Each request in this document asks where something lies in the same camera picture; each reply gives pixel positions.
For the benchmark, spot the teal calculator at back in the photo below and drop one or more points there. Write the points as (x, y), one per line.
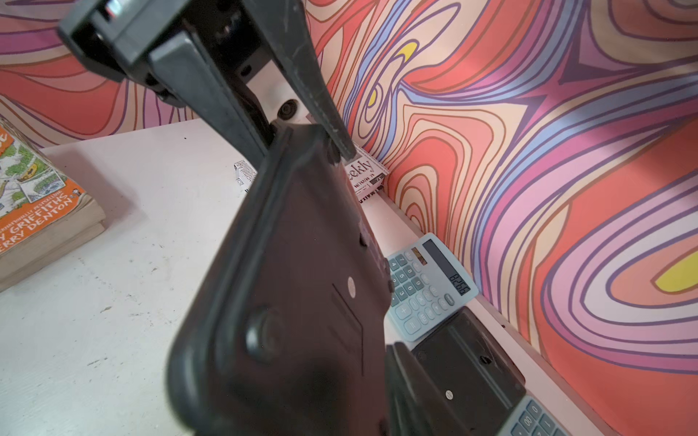
(430, 284)

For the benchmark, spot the design weekly magazine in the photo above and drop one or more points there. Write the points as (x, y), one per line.
(365, 174)

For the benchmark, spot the black calculator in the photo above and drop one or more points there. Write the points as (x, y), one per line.
(286, 333)
(480, 382)

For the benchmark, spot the teal calculator with display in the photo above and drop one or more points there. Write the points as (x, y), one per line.
(530, 418)

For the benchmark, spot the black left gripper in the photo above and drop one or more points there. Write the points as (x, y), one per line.
(202, 54)

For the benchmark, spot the colourful treehouse book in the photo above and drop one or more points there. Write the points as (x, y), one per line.
(44, 213)

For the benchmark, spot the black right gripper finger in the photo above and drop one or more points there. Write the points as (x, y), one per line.
(415, 405)

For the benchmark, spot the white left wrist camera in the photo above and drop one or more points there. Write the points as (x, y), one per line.
(272, 91)

